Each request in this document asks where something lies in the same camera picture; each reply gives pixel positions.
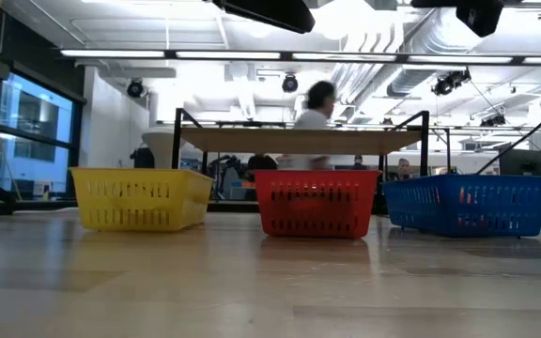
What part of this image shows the red plastic basket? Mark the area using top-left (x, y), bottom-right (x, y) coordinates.
top-left (254, 169), bottom-right (382, 239)

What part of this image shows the black aluminium rig frame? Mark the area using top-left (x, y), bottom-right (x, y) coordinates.
top-left (0, 197), bottom-right (256, 213)

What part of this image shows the silver ventilation duct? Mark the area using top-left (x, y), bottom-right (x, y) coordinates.
top-left (385, 0), bottom-right (476, 98)

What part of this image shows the yellow plastic basket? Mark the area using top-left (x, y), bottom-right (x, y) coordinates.
top-left (70, 167), bottom-right (215, 233)

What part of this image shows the wooden shelf riser black frame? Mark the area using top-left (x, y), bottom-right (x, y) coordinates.
top-left (171, 107), bottom-right (431, 178)

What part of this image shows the white mushroom table lamp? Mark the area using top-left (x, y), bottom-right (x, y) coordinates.
top-left (140, 125), bottom-right (194, 170)

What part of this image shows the black ceiling spotlight cluster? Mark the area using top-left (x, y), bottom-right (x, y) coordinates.
top-left (431, 68), bottom-right (472, 98)

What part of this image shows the black office chair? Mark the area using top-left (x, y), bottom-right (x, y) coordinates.
top-left (131, 146), bottom-right (156, 169)

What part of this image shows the white container blue label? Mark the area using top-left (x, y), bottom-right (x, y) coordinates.
top-left (30, 181), bottom-right (52, 201)

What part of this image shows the black computer monitor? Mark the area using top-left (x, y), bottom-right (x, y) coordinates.
top-left (498, 147), bottom-right (541, 177)

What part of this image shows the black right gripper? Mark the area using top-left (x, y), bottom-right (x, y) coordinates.
top-left (410, 0), bottom-right (506, 38)

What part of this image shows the blue plastic basket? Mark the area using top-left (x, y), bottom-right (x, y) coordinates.
top-left (381, 174), bottom-right (541, 238)

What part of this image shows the overhead light bar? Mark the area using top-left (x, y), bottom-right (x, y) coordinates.
top-left (52, 46), bottom-right (541, 67)

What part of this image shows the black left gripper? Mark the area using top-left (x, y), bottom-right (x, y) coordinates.
top-left (211, 0), bottom-right (317, 35)

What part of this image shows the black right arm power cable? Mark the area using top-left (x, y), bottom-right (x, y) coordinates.
top-left (475, 87), bottom-right (541, 177)

